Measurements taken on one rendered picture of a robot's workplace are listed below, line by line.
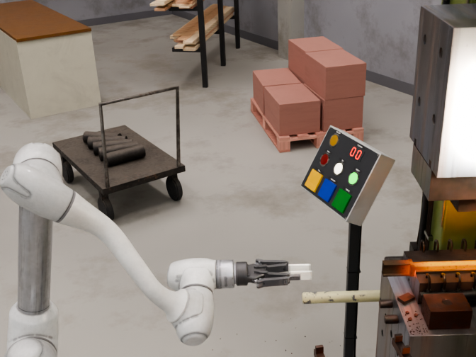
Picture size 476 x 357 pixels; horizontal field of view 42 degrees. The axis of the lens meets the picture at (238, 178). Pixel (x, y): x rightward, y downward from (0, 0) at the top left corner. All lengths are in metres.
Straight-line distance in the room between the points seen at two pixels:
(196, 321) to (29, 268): 0.56
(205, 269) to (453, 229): 0.85
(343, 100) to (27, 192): 3.95
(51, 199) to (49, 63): 4.95
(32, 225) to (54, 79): 4.79
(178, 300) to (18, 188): 0.54
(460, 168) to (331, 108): 3.65
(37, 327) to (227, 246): 2.08
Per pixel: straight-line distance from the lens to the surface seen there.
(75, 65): 6.70
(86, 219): 1.77
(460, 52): 1.62
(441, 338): 1.91
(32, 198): 1.72
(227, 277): 1.91
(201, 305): 1.82
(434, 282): 1.97
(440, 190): 1.81
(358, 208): 2.31
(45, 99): 6.69
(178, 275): 1.92
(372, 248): 3.99
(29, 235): 1.96
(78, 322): 3.52
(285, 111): 5.23
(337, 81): 5.28
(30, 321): 2.11
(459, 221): 2.19
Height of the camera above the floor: 2.09
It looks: 25 degrees down
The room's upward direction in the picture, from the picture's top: 3 degrees counter-clockwise
